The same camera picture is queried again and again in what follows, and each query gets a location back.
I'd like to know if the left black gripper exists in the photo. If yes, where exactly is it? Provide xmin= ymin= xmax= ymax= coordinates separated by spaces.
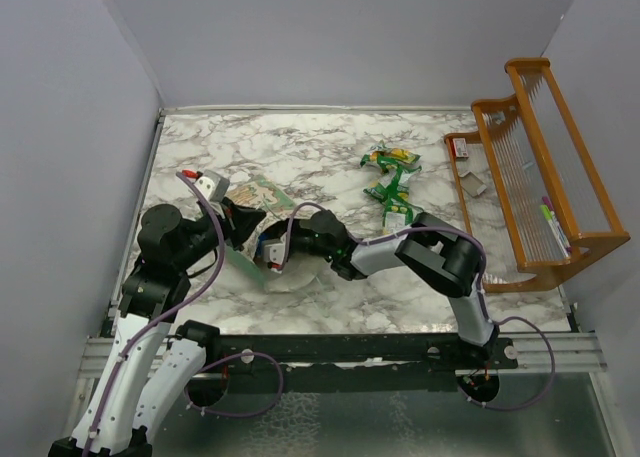
xmin=175 ymin=195 xmax=267 ymax=271

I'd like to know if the green printed paper bag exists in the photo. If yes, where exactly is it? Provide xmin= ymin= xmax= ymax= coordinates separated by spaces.
xmin=226 ymin=175 xmax=321 ymax=293

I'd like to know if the yellow green snack packet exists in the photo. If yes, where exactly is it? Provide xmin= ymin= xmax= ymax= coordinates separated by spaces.
xmin=359 ymin=140 xmax=421 ymax=174

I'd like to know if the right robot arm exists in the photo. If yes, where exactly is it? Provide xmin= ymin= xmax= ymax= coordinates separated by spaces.
xmin=257 ymin=210 xmax=499 ymax=368

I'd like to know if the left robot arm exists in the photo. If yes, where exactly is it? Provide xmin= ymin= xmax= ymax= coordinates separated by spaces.
xmin=49 ymin=198 xmax=266 ymax=456

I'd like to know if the small grey cardboard box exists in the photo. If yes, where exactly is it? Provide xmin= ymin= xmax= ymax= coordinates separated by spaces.
xmin=459 ymin=171 xmax=487 ymax=197

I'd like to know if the red white small box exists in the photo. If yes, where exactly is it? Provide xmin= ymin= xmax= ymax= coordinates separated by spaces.
xmin=451 ymin=137 xmax=469 ymax=160

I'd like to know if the wooden tiered rack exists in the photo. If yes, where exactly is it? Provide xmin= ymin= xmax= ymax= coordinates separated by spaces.
xmin=444 ymin=57 xmax=631 ymax=293

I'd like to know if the green marker pen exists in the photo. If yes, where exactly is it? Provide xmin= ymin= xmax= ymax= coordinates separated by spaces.
xmin=540 ymin=204 xmax=571 ymax=258

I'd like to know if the purple marker pen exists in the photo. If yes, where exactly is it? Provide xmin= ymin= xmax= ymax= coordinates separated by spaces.
xmin=542 ymin=196 xmax=570 ymax=248

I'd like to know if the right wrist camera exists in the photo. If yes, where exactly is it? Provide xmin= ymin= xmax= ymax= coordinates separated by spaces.
xmin=261 ymin=237 xmax=288 ymax=274

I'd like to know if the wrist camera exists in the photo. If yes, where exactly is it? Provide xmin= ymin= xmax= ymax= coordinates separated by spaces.
xmin=195 ymin=171 xmax=230 ymax=203
xmin=261 ymin=237 xmax=288 ymax=274

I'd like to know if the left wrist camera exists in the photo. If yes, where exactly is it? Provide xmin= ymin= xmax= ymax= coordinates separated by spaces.
xmin=195 ymin=171 xmax=230 ymax=203

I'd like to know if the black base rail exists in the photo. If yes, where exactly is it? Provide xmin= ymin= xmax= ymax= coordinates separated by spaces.
xmin=176 ymin=320 xmax=517 ymax=396

